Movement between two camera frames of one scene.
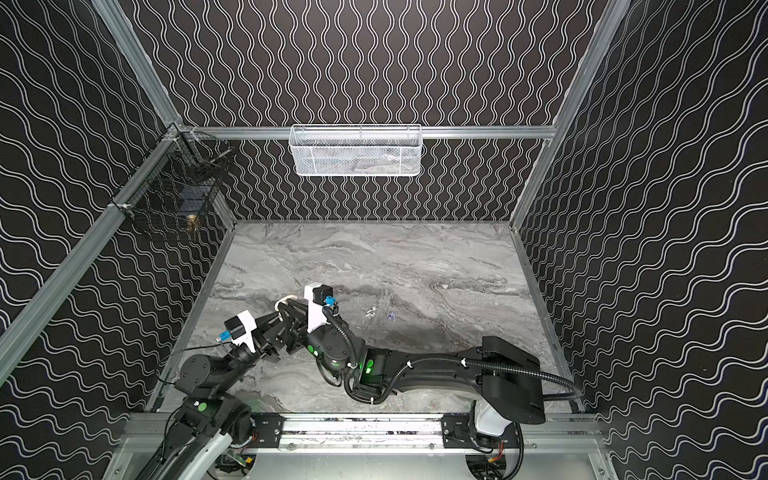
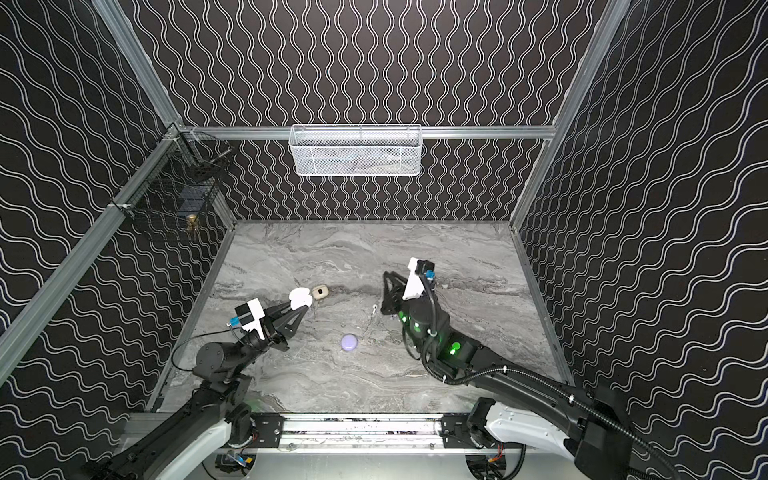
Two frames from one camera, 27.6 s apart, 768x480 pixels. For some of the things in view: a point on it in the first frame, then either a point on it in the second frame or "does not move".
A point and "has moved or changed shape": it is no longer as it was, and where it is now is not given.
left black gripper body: (261, 335) does not move
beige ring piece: (283, 300) has moved or changed shape
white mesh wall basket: (356, 149) does not move
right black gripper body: (299, 321) -> (399, 300)
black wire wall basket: (181, 178) does not move
